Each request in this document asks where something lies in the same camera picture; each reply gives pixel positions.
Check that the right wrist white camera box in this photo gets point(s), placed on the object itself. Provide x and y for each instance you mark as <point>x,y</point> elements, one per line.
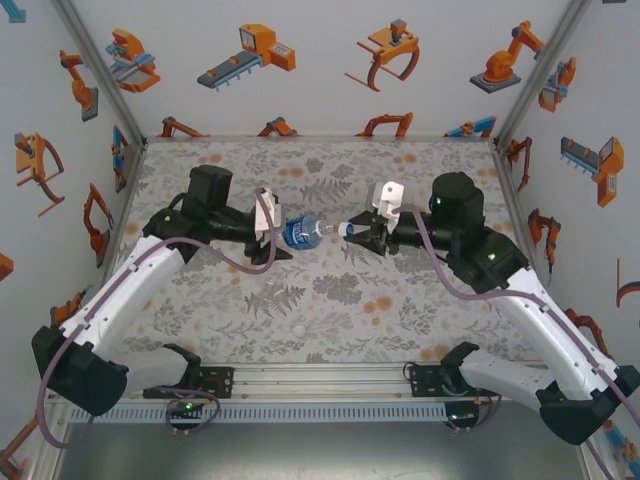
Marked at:
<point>390,195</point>

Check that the floral table mat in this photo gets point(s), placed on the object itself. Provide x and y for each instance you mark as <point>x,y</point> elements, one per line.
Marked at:
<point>320,310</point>

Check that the aluminium rear rail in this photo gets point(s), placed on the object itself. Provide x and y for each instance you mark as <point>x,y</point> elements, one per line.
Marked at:
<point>320,137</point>

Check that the aluminium side rail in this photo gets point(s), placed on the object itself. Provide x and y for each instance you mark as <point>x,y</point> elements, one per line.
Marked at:
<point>123,200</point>
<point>516,210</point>

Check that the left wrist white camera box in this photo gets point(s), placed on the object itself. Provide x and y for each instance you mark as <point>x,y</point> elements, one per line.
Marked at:
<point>265,217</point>

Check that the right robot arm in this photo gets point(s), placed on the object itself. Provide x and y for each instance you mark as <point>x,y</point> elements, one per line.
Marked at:
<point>540,320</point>

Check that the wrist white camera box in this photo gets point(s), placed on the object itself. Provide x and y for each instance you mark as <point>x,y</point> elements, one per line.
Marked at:
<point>390,195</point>
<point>265,217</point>

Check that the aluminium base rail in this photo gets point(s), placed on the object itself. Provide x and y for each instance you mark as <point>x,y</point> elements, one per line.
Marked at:
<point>320,382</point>

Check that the aluminium frame post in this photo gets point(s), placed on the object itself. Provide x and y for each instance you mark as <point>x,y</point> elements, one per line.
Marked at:
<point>602,465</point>
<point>47,450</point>
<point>541,70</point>
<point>102,70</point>

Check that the blue label plastic bottle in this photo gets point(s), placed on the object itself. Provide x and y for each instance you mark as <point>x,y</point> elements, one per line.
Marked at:
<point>300,234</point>

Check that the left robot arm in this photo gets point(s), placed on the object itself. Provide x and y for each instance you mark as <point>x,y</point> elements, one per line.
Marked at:
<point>125,290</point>

